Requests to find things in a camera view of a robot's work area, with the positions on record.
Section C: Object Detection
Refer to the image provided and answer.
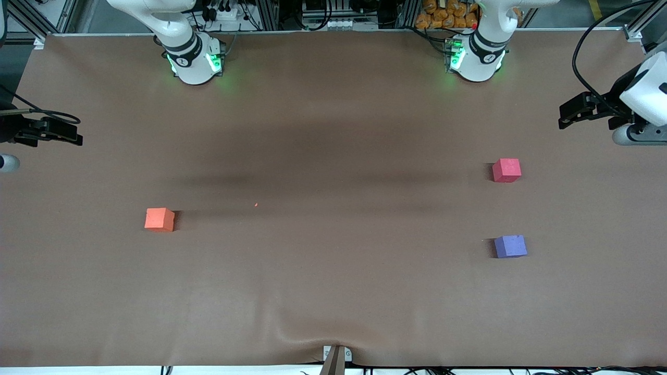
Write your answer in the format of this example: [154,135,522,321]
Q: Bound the white terminal block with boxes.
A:
[306,18,368,30]

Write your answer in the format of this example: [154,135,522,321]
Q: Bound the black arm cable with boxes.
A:
[0,86,82,126]
[572,0,657,113]

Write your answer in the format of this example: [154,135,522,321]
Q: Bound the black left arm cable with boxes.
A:
[572,0,657,113]

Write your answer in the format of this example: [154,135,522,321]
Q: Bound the white power strip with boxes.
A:
[207,4,240,21]

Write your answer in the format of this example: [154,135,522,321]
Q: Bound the aluminium frame profile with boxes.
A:
[623,0,667,42]
[5,0,50,48]

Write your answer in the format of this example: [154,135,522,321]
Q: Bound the bag of orange items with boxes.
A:
[415,0,479,30]

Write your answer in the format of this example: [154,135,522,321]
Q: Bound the purple foam block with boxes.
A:
[494,234,528,259]

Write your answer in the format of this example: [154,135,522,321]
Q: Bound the brown table cover mat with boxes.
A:
[0,29,667,368]

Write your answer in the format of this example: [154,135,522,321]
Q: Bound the orange foam block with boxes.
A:
[144,207,175,232]

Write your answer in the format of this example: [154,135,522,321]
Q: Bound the red foam block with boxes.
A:
[492,158,522,183]

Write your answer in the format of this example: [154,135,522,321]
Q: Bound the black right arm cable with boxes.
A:
[0,86,82,126]

